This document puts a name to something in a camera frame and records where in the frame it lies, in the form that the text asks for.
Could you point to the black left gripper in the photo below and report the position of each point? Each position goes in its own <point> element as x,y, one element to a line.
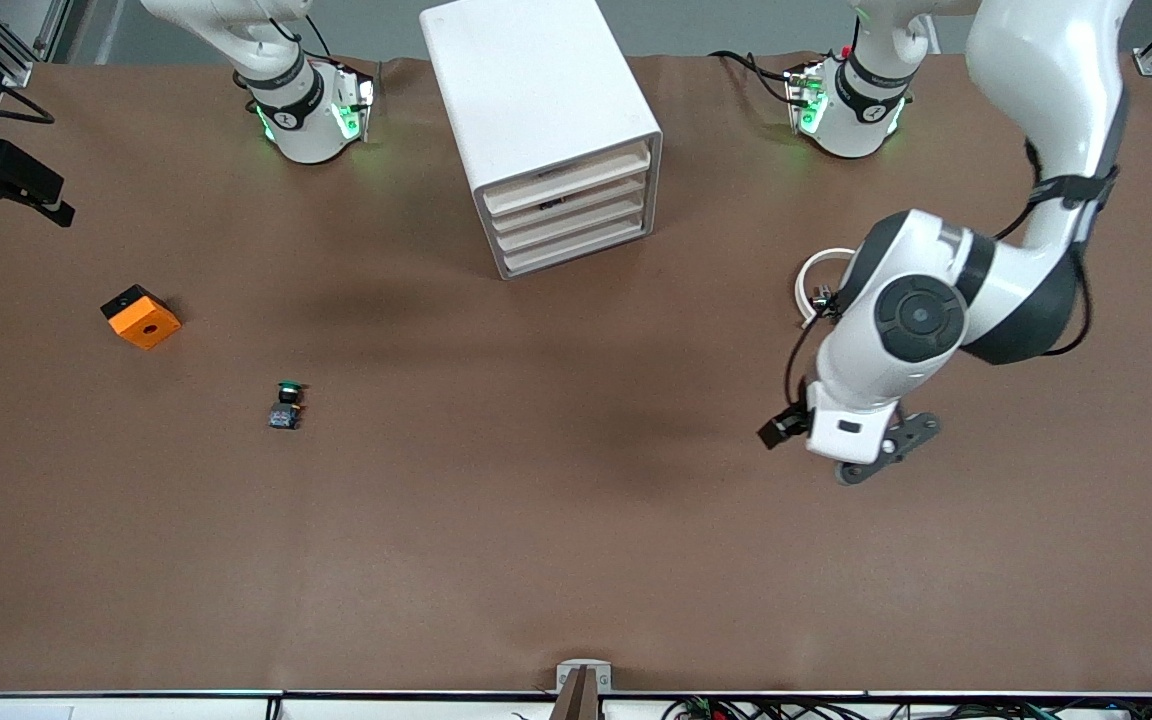
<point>783,426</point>

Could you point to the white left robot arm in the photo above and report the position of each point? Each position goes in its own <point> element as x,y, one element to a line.
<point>1046,70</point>

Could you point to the green push button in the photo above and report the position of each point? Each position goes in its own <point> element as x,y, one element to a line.
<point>284,415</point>

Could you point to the brown table cover sheet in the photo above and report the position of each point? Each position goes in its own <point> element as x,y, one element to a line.
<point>576,500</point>

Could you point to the orange button enclosure box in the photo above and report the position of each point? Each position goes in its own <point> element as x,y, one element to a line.
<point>146,325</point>

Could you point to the aluminium bracket with post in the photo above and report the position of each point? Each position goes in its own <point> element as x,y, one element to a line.
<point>576,700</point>

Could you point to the white table edge rail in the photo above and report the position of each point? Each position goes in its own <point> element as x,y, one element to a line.
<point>136,708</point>

